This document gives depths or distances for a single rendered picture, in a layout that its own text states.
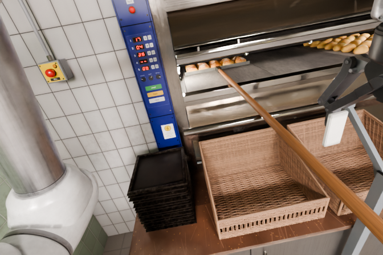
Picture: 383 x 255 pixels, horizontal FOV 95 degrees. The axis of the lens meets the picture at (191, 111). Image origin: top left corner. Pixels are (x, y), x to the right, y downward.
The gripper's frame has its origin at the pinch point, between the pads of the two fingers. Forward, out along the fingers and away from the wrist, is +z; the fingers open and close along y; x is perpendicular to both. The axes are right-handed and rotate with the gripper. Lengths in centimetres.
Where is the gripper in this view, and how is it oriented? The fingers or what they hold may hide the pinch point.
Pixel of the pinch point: (369, 167)
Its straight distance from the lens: 38.3
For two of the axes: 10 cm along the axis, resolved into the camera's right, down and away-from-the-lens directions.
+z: 2.1, 8.4, 5.0
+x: 9.7, -2.4, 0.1
